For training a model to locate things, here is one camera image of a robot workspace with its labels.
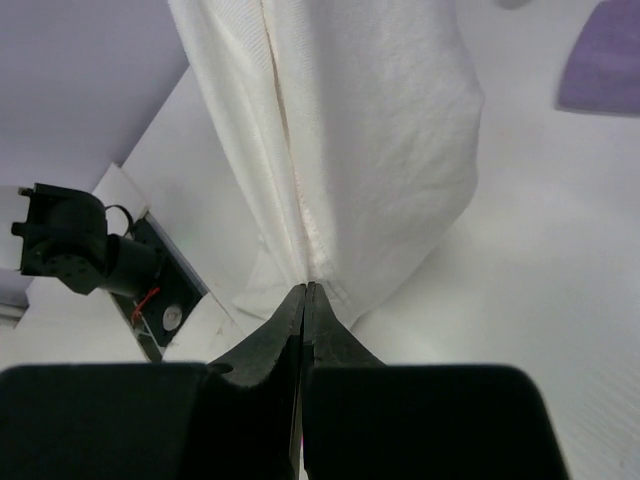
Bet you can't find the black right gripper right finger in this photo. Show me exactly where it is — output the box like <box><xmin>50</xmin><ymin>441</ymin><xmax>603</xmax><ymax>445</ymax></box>
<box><xmin>302</xmin><ymin>282</ymin><xmax>384</xmax><ymax>479</ymax></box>

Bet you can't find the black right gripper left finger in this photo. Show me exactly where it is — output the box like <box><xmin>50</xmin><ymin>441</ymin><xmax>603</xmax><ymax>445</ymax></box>
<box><xmin>205</xmin><ymin>285</ymin><xmax>306</xmax><ymax>479</ymax></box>

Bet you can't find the white t shirt red print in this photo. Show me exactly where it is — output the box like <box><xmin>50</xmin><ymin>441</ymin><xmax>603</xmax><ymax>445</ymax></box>
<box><xmin>170</xmin><ymin>1</ymin><xmax>483</xmax><ymax>325</ymax></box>

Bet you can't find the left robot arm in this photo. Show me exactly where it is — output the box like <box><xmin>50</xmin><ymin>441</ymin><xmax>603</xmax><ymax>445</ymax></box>
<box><xmin>1</xmin><ymin>184</ymin><xmax>164</xmax><ymax>298</ymax></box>

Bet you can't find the purple t shirt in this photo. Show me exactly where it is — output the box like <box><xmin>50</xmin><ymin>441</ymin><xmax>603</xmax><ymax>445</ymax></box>
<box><xmin>557</xmin><ymin>1</ymin><xmax>639</xmax><ymax>116</ymax></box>

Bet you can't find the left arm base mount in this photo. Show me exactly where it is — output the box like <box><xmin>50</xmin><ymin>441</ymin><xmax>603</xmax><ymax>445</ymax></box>
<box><xmin>110</xmin><ymin>213</ymin><xmax>207</xmax><ymax>363</ymax></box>

